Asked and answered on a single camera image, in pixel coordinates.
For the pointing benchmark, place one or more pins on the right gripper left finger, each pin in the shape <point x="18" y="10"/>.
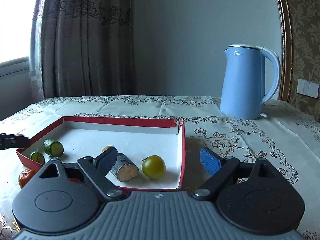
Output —
<point x="95" y="171"/>

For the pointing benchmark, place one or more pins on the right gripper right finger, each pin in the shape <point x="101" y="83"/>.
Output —
<point x="222" y="174"/>

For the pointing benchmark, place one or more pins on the brown longan fruit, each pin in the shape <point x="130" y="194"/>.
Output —
<point x="107" y="148"/>

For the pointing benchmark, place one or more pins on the green cucumber piece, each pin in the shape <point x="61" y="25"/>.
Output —
<point x="53" y="148"/>
<point x="37" y="157"/>

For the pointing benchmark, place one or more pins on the dark sugarcane piece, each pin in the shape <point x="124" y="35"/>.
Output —
<point x="124" y="169"/>

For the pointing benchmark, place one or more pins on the green tomato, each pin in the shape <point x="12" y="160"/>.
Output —
<point x="153" y="167"/>

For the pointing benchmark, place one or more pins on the red shallow cardboard box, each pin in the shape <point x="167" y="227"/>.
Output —
<point x="135" y="137"/>

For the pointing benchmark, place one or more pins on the white lace patterned tablecloth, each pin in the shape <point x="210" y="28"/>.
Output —
<point x="287" y="137"/>

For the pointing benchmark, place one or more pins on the light blue electric kettle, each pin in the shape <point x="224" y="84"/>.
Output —
<point x="243" y="92"/>

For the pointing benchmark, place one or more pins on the brown patterned curtain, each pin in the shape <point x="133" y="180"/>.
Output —
<point x="81" y="47"/>

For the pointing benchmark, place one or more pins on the window frame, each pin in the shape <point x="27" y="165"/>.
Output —
<point x="15" y="66"/>

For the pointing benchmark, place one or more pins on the white wall switch panel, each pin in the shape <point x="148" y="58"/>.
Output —
<point x="307" y="88"/>

